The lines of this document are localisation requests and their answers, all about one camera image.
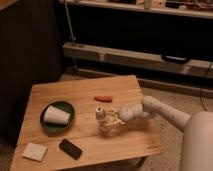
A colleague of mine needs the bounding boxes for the white rounded gripper body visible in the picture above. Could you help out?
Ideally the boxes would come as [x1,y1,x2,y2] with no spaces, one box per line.
[118,103,143,122]

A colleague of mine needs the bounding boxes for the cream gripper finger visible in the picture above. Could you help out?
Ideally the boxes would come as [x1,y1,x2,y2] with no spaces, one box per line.
[106,108,119,115]
[103,119,124,128]

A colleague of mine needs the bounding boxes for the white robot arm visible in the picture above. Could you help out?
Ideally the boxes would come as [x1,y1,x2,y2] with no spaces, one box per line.
[106,96,213,171]

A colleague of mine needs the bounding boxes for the orange carrot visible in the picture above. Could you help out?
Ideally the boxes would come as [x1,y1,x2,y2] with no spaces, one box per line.
[94,96,113,102]

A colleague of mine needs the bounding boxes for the wooden low table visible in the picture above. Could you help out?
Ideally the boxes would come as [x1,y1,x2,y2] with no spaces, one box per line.
[10,75,163,171]

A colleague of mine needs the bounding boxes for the black smartphone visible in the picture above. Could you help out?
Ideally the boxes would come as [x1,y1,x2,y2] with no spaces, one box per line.
[59,139,82,160]

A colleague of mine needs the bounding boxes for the dark green plate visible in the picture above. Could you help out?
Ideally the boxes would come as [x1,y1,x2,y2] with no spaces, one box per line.
[40,101,75,133]

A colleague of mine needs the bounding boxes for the white paper cup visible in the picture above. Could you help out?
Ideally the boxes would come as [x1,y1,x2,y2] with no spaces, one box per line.
[44,106,70,125]

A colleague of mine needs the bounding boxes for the black object on shelf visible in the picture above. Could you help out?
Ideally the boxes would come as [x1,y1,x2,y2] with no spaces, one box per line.
[161,55,191,65]

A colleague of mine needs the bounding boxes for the long wooden shelf bench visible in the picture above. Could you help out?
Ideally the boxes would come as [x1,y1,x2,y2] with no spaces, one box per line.
[63,42,213,79]

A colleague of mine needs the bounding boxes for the white square sponge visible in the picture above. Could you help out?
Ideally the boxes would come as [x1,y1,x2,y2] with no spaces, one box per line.
[22,143,47,162]

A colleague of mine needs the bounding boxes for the upper wooden shelf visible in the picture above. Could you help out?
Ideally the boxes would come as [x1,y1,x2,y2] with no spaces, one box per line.
[57,0,213,19]

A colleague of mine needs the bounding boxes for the black cable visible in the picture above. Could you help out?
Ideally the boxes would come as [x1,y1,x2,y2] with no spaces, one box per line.
[199,59,213,112]

